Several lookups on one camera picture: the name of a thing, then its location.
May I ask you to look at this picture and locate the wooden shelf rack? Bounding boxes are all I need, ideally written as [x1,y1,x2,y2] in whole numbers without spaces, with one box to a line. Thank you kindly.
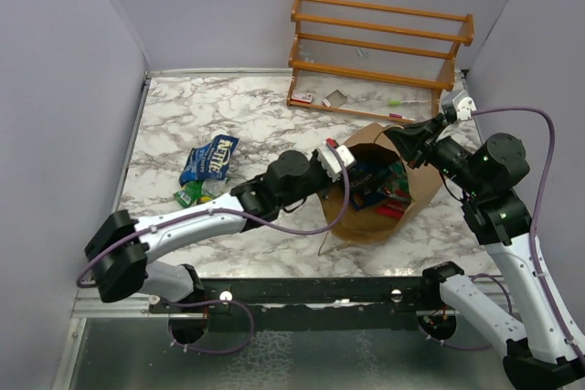
[286,0,475,115]

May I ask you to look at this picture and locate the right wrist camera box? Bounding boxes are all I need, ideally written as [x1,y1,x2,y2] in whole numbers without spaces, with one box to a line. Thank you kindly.
[440,90,476,124]

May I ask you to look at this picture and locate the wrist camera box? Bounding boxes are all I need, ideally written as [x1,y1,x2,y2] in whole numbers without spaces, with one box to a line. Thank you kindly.
[440,90,476,124]
[316,141,356,182]

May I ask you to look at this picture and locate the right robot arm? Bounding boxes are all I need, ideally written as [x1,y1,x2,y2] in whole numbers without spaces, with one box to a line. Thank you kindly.
[384,115,584,389]

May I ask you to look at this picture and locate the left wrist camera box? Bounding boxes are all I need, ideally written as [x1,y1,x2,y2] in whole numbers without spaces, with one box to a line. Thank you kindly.
[316,141,356,182]

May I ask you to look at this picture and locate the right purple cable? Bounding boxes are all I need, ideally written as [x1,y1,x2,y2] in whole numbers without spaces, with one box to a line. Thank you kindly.
[470,106,585,359]

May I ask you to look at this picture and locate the green snack packet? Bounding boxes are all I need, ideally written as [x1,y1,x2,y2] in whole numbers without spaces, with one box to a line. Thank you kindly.
[174,177,229,208]

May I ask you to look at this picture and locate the brown paper bag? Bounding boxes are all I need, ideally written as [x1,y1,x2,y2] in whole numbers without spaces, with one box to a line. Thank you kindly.
[331,122,441,244]

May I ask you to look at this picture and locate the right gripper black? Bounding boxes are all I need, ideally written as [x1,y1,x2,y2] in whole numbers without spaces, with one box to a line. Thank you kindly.
[384,111,487,196]

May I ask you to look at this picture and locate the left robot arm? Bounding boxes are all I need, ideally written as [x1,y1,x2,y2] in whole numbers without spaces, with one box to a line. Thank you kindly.
[82,148,348,312]

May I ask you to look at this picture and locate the red snack bar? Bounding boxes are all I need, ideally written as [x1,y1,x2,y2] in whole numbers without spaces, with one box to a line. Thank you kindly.
[376,199,410,220]

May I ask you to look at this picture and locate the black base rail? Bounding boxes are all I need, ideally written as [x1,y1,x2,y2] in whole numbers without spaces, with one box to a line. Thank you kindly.
[149,267,455,332]

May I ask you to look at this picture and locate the dark blue snack packet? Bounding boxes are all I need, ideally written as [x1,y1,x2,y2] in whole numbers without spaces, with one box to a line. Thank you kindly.
[178,134,239,185]

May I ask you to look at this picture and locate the blue snack box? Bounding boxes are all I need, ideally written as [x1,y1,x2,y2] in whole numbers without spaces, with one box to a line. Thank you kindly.
[349,163,391,211]

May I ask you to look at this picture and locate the green marker pen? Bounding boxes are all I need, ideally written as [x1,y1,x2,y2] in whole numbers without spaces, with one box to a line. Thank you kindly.
[388,100,431,106]

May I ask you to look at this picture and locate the small open cardboard box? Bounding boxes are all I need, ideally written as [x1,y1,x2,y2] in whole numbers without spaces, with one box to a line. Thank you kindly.
[322,90,347,108]

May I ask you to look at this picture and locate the pink marker pen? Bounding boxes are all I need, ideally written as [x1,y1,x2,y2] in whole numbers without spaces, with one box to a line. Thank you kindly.
[388,113,416,122]

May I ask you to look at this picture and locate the red white small box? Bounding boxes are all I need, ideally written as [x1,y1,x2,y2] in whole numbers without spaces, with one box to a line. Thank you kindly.
[291,90,314,103]

